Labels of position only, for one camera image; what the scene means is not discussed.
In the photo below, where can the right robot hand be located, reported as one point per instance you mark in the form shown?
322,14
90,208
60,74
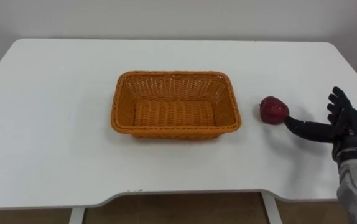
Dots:
349,127

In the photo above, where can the red apple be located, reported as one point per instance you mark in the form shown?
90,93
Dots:
273,110

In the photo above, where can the orange woven basket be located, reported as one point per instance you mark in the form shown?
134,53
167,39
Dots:
173,113

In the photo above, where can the white desk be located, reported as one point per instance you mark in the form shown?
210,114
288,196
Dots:
57,155

